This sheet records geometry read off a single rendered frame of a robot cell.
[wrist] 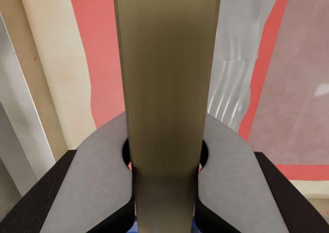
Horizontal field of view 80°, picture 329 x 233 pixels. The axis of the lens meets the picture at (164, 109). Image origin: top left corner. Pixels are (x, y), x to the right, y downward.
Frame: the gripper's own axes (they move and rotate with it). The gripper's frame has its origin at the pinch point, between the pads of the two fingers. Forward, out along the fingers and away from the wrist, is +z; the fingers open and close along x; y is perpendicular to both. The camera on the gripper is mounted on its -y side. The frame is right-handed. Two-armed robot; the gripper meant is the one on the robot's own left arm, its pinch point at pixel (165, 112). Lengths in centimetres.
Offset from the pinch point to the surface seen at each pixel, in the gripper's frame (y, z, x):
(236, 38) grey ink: -2.6, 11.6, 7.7
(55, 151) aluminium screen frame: 12.0, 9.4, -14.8
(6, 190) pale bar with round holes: 16.9, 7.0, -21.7
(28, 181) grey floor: 137, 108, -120
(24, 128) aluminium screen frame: 7.7, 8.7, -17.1
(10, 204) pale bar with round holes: 20.3, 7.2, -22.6
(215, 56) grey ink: -0.6, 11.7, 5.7
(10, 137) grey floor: 87, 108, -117
